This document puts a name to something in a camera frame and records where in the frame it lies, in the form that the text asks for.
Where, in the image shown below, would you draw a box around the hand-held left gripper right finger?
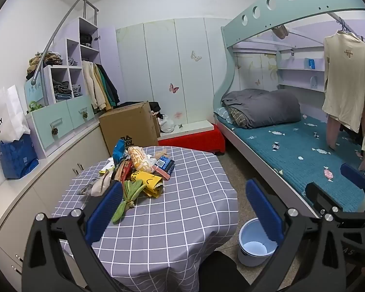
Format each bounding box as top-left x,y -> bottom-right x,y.
246,178 -> 364,292

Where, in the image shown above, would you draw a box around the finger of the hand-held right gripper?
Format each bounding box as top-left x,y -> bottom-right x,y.
341,164 -> 365,212
305,182 -> 343,219

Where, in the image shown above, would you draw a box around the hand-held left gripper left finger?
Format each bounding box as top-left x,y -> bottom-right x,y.
21,181 -> 124,292

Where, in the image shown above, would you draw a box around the grey white plastic wrapper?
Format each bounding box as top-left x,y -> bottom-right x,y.
78,173 -> 113,197

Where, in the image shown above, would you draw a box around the green vegetable leaves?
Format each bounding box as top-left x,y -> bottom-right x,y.
111,179 -> 143,223

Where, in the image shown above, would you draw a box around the light blue waste bin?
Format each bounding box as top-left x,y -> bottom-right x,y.
238,217 -> 285,266

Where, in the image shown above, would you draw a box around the yellow and white carton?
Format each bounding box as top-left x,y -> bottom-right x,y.
98,158 -> 116,177

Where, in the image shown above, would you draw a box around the red and brown paper bag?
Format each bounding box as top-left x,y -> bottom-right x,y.
111,158 -> 134,183

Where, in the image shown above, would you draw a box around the yellow packet with black print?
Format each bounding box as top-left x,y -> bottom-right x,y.
131,170 -> 165,198

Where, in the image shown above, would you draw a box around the blue snack packet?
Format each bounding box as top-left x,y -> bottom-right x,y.
112,139 -> 127,165

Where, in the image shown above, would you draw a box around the orange white patterned snack bag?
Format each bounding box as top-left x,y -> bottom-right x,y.
128,146 -> 155,173

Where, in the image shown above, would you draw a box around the dark blue box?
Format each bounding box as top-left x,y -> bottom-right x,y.
154,155 -> 175,180

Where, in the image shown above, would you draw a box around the pink hanging garment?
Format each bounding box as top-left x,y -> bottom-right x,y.
326,114 -> 341,150

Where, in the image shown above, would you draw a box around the teal fish print mattress sheet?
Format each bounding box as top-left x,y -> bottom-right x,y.
214,106 -> 365,213

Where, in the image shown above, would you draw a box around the low white cabinet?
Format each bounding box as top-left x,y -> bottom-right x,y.
0,119 -> 113,292

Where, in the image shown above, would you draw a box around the grey checked tablecloth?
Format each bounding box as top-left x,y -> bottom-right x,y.
50,145 -> 239,292

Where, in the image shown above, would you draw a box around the large cardboard box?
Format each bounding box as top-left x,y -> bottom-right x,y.
98,101 -> 159,156

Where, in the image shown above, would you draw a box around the cream hanging sweater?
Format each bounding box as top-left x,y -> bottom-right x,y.
322,30 -> 365,171

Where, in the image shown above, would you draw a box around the small mint drawer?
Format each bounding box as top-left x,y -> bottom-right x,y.
67,94 -> 95,130

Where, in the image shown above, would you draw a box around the red bench with white top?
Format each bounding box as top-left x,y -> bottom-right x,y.
157,120 -> 226,155

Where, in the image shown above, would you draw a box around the blue shopping bag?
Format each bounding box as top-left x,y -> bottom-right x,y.
0,134 -> 39,179

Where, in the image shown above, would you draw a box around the large mint drawer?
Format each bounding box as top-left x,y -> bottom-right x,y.
30,101 -> 73,159

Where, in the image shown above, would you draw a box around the white plastic bag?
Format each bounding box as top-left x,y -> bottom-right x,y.
160,116 -> 174,133

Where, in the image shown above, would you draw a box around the grey pillow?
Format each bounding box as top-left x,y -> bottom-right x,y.
221,89 -> 301,129

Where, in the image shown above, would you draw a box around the green hanging jacket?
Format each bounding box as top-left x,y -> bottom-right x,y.
97,67 -> 114,105

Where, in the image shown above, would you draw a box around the black hanging jacket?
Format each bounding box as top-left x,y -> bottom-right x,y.
100,64 -> 120,104

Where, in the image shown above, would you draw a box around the cream hanging jacket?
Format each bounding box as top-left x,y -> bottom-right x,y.
82,61 -> 107,110

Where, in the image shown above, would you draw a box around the folded dark clothes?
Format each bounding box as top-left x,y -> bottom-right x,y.
52,81 -> 73,101

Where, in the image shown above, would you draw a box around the white paper bag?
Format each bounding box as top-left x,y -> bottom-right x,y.
0,85 -> 31,143

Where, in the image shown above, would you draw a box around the olive clothes pile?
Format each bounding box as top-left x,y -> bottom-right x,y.
26,52 -> 63,80

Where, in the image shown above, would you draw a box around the mint green drawer cabinet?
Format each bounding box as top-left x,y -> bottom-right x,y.
24,17 -> 99,159

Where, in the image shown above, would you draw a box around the metal clip lamp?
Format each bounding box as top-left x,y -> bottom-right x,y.
272,26 -> 289,40

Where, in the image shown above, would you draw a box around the white wardrobe with butterflies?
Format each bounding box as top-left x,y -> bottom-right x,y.
116,17 -> 228,128

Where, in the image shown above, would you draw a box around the curved metal handrail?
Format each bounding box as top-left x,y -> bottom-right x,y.
31,0 -> 98,86

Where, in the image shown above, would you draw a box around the teal and white bunk bed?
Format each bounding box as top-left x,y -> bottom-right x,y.
213,0 -> 365,219

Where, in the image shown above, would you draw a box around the clothes rail with hangers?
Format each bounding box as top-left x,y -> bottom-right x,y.
330,11 -> 365,49

